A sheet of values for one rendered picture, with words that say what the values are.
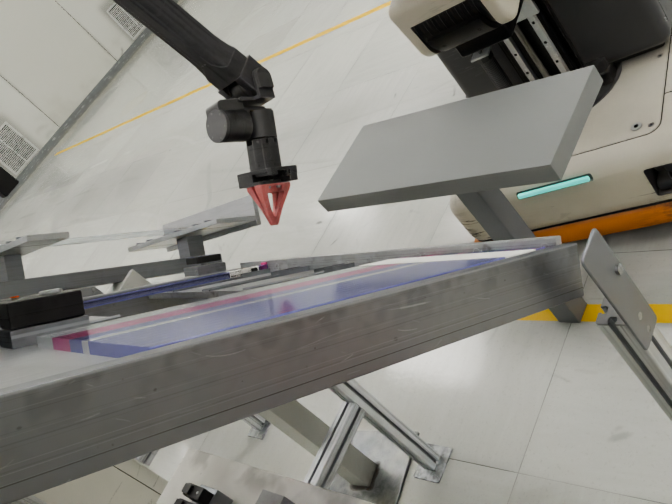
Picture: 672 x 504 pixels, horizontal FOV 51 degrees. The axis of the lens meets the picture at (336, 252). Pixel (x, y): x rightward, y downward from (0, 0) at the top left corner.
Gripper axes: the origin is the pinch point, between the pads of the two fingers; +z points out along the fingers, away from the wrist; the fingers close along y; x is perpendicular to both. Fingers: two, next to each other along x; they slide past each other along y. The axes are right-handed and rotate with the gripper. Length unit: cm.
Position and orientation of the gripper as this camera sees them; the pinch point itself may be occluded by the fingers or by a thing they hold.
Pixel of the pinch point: (273, 220)
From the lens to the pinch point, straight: 128.1
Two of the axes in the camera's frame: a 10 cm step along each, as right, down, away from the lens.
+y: 6.5, -0.5, -7.6
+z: 1.5, 9.9, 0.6
